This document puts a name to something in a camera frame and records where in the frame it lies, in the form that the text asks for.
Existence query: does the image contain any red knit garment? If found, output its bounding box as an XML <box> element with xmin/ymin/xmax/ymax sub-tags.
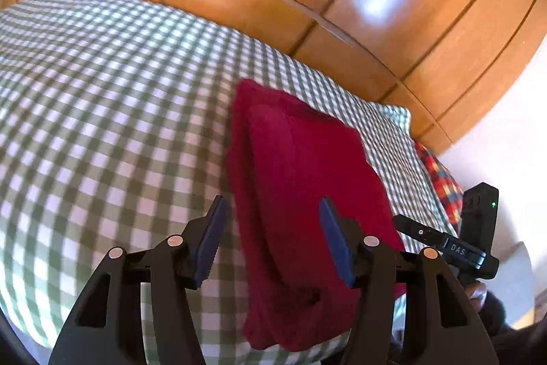
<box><xmin>226</xmin><ymin>78</ymin><xmax>408</xmax><ymax>352</ymax></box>

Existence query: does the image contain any green white checked bedspread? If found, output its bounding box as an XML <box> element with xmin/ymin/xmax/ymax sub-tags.
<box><xmin>0</xmin><ymin>0</ymin><xmax>461</xmax><ymax>365</ymax></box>

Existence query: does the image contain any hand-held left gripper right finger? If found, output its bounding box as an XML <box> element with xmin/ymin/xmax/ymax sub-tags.
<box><xmin>319</xmin><ymin>196</ymin><xmax>499</xmax><ymax>365</ymax></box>

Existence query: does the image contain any red blue yellow plaid cloth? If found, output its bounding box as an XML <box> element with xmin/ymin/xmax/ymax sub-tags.
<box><xmin>414</xmin><ymin>140</ymin><xmax>466</xmax><ymax>230</ymax></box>

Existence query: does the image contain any person's right hand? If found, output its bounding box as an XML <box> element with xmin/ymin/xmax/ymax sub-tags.
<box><xmin>464</xmin><ymin>281</ymin><xmax>489</xmax><ymax>312</ymax></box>

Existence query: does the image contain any white cloth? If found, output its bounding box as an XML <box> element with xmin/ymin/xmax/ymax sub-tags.
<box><xmin>491</xmin><ymin>241</ymin><xmax>540</xmax><ymax>327</ymax></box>

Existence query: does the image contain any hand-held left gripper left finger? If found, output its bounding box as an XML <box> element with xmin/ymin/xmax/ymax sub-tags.
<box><xmin>48</xmin><ymin>195</ymin><xmax>230</xmax><ymax>365</ymax></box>

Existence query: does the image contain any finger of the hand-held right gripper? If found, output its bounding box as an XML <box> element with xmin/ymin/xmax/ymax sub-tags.
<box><xmin>392</xmin><ymin>213</ymin><xmax>447</xmax><ymax>250</ymax></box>

